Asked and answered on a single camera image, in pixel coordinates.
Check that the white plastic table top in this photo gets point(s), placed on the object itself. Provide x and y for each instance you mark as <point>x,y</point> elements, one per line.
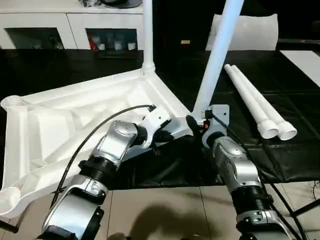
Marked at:
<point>50,125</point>

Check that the white flat board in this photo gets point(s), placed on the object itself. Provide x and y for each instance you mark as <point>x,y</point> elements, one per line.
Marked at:
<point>302,65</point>

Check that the black cabinet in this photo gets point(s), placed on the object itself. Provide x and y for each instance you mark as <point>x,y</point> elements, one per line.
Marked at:
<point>175,20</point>

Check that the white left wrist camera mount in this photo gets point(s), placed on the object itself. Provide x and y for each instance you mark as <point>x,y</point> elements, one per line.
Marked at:
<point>157,120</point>

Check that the white cabinet with glass doors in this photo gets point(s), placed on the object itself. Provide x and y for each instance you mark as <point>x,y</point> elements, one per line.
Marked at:
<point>37,20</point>

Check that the black clutter pile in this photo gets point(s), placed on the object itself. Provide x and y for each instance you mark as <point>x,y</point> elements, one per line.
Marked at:
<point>88,3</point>

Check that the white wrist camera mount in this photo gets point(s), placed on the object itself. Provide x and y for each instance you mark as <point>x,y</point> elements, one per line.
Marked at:
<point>220,115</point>
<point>157,120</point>

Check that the white plastic table leg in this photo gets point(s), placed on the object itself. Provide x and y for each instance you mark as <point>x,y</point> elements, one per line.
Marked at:
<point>265,102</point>
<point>247,100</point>
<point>148,37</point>
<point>220,50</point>

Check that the black stand leg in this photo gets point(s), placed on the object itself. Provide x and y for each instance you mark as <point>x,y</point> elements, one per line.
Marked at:
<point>305,206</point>
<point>10,226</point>

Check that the small tan label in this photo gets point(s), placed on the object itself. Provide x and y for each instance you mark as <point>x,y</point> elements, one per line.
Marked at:
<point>185,41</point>

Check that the grey round appliance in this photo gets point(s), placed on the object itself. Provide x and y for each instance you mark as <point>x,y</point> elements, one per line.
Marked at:
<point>120,3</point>

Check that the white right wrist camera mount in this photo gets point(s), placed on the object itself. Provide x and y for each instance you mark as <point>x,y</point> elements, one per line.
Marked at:
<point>220,115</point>

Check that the black table mat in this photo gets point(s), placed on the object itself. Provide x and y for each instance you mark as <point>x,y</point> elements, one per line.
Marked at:
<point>250,62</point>

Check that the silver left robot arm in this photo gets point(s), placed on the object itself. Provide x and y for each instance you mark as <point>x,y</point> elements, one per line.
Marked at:
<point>112,145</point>

